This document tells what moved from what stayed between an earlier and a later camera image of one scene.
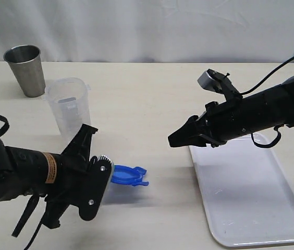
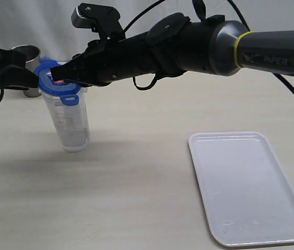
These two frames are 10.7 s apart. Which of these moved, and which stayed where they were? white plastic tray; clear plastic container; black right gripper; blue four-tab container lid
Moved: black right gripper; blue four-tab container lid
Stayed: clear plastic container; white plastic tray
